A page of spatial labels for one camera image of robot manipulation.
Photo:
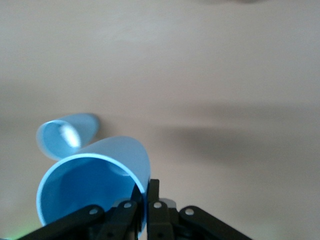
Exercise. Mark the blue plastic cup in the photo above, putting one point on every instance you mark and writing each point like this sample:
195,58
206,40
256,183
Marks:
83,123
100,180

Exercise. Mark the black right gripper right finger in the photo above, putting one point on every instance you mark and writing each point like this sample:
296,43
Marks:
160,222

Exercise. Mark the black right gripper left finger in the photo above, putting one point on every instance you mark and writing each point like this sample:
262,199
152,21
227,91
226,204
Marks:
75,225

